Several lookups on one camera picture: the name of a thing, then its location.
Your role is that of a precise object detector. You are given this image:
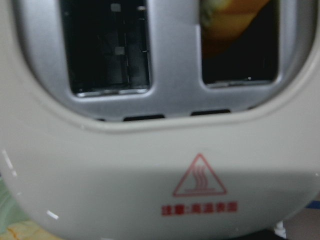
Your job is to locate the white two-slot toaster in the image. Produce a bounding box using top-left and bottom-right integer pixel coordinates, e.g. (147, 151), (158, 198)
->
(0, 0), (320, 240)

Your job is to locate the orange toast slice in toaster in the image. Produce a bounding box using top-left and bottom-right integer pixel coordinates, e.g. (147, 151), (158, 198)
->
(199, 0), (269, 59)

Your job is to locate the light green round plate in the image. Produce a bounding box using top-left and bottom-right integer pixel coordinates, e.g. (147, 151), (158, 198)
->
(0, 178), (34, 235)

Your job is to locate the triangular toast on plate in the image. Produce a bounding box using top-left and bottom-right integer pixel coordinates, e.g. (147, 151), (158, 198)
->
(0, 221), (55, 240)

